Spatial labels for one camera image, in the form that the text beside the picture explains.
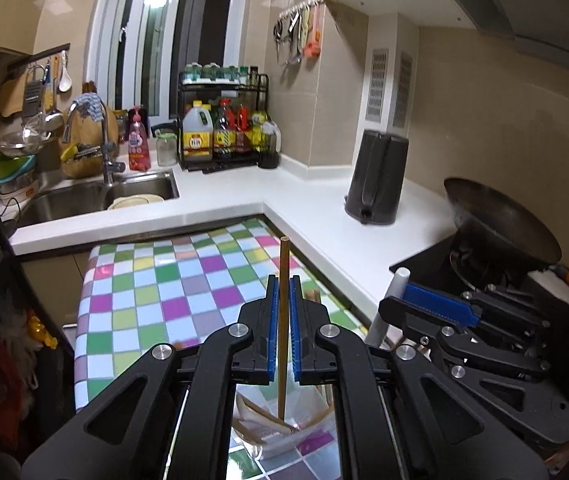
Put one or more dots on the chopstick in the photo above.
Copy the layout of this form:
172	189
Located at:
283	322

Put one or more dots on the black condiment rack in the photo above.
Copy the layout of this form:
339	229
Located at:
248	91

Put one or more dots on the black gas stove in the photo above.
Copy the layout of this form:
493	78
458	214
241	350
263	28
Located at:
460	263

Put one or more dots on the yellow oil jug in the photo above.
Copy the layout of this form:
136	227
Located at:
197	133

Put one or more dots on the pink dish soap bottle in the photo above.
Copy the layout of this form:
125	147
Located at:
138	148

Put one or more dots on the black wok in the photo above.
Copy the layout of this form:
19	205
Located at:
501	223

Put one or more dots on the black electric kettle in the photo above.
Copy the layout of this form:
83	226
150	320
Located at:
375	188

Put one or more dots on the hanging utensils on wall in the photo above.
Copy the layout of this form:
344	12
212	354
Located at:
297	33

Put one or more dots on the dark sauce bottle red cap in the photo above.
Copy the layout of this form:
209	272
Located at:
224	131

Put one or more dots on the white plate in sink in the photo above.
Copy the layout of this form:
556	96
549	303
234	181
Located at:
135	200

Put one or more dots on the black shelf rack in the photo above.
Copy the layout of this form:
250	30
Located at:
54	400

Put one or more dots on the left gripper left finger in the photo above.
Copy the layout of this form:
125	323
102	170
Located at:
242	353

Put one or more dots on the steel kitchen sink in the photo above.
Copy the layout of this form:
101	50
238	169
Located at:
89	197

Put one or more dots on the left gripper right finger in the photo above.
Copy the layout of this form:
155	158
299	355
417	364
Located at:
325	354

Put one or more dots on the glass jar green lid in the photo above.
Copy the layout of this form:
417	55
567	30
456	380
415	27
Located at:
166	148

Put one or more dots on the steel colander bowl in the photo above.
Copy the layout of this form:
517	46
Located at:
24	142

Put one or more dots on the chrome faucet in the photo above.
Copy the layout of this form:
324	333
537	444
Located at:
88	143

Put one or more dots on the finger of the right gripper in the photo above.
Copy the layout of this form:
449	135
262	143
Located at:
414	323
451	309

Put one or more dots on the clear plastic utensil container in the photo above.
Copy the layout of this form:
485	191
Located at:
308	413

